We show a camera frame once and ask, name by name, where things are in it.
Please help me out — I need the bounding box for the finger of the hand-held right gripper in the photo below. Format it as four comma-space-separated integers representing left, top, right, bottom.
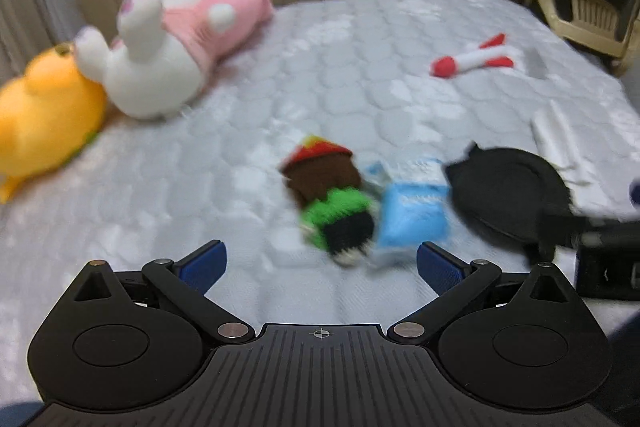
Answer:
542, 206, 640, 253

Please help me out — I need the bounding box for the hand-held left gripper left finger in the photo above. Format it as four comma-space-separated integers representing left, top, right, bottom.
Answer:
67, 239, 257, 344

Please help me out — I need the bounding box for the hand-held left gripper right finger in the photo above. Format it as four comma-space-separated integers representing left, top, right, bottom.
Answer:
387, 241, 576, 344

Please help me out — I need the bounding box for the blue white carton toy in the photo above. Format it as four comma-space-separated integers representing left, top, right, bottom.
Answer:
362, 157, 453, 268

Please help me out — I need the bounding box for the crocheted doll green dress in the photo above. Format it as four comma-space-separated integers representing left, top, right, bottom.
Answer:
279, 136, 381, 268

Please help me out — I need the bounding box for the red white rocket toy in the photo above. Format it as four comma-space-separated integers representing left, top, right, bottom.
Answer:
431, 33, 516, 79

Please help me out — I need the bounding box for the orange plush toy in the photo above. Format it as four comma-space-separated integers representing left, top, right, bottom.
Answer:
0, 44, 108, 205

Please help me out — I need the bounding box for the pink white plush toy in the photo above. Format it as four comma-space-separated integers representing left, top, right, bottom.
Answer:
74, 0, 276, 120

